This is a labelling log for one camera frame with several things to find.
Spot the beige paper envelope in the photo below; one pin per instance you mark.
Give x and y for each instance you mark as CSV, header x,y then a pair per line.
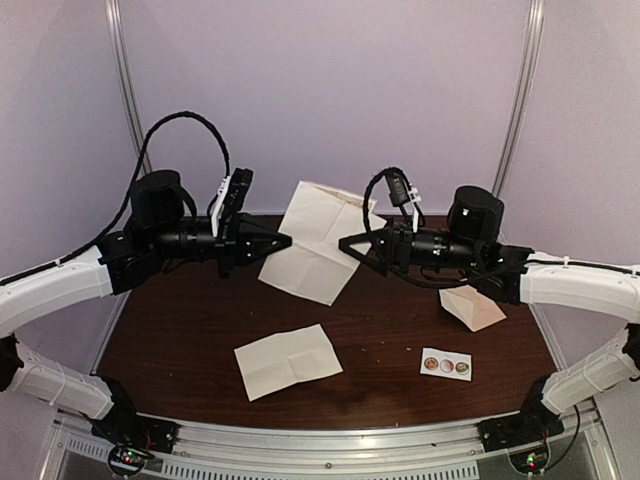
x,y
473,309

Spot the right circuit board with leds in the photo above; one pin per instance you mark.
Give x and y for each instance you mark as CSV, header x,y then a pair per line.
x,y
529,462

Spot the front aluminium rail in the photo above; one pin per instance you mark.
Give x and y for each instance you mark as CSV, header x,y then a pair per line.
x,y
450,450

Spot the left circuit board with leds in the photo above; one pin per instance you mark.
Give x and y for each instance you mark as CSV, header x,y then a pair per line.
x,y
126,461

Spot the circuit board with leds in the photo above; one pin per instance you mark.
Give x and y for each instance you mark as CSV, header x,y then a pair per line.
x,y
126,461
529,462

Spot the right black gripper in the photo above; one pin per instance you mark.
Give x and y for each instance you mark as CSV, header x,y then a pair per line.
x,y
395,250

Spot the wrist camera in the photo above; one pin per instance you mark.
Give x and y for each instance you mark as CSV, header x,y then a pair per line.
x,y
404,196
229,199

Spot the right aluminium frame post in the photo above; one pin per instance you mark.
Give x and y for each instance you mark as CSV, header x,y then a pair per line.
x,y
529,60

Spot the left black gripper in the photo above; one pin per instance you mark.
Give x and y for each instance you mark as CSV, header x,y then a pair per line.
x,y
235,242

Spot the sticker sheet with three seals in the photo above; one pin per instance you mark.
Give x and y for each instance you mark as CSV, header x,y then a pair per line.
x,y
446,364

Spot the aluminium frame post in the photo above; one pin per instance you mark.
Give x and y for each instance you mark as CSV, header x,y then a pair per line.
x,y
529,60
118,43

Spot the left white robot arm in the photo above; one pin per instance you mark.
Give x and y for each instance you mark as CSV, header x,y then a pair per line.
x,y
163,226

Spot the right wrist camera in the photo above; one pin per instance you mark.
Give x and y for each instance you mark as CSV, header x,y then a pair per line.
x,y
404,196

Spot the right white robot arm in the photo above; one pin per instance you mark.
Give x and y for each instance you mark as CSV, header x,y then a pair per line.
x,y
517,275

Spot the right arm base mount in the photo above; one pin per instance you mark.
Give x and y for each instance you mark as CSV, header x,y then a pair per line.
x,y
512,431

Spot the white letter paper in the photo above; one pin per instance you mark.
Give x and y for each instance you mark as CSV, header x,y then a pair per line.
x,y
313,267

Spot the left aluminium frame post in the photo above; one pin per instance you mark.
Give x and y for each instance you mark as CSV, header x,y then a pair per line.
x,y
118,43

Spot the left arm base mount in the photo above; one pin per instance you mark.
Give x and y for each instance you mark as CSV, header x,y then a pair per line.
x,y
140,432

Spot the white folded paper sheet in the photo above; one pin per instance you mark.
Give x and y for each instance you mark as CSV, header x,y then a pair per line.
x,y
285,359

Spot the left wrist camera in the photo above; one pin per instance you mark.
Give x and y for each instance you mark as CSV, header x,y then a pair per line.
x,y
229,199

